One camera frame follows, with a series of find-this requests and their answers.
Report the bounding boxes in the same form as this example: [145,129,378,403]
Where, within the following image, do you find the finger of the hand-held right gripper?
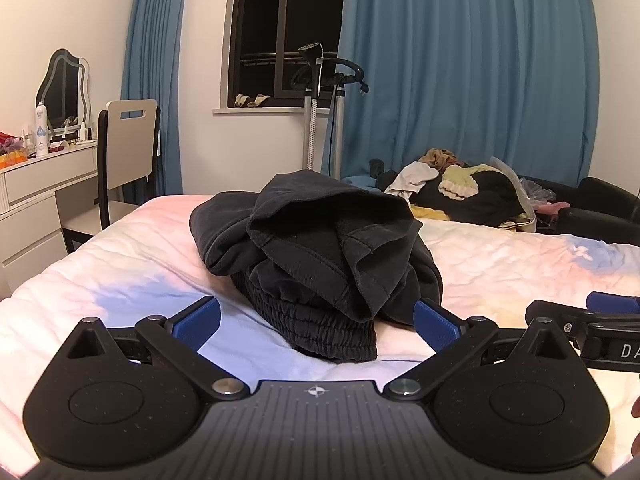
[525,291,640,334]

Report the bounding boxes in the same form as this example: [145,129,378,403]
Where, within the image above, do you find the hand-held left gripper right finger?
[384,298,576,403]

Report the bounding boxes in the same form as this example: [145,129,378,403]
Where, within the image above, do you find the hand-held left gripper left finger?
[62,296,251,403]

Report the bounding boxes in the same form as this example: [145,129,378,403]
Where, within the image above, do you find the black pants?
[189,170,445,362]

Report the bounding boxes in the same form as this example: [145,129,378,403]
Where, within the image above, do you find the pink and white quilt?
[0,192,640,476]

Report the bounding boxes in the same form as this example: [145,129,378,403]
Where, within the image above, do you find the yellow cloth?
[410,205,453,223]

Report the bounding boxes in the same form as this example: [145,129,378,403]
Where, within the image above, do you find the black sofa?
[517,176,640,248]

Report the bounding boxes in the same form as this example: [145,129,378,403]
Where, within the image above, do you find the clear plastic bag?
[520,177,552,206]

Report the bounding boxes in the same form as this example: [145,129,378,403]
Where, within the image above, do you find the black garment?
[372,159,536,228]

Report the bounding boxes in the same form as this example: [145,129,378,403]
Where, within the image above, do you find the pale green knit garment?
[438,164,482,202]

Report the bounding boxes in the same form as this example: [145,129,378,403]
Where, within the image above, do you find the brown patterned cloth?
[419,147,463,168]

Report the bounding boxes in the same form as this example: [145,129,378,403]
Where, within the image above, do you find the beige chair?
[55,99,162,256]

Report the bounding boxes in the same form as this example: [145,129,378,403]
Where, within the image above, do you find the white vanity desk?
[0,137,99,301]

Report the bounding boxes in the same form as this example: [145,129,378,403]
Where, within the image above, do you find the garment steamer stand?
[290,44,371,177]

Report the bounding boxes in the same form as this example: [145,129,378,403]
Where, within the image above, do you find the white spray can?
[34,101,50,157]

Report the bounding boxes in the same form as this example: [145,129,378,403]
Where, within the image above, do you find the wide blue curtain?
[322,0,601,196]

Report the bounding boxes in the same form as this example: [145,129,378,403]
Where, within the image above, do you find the narrow blue curtain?
[120,0,192,206]

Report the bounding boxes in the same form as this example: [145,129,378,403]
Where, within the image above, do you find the wavy framed mirror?
[35,49,91,134]

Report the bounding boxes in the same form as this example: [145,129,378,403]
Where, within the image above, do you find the dark window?
[227,0,349,110]

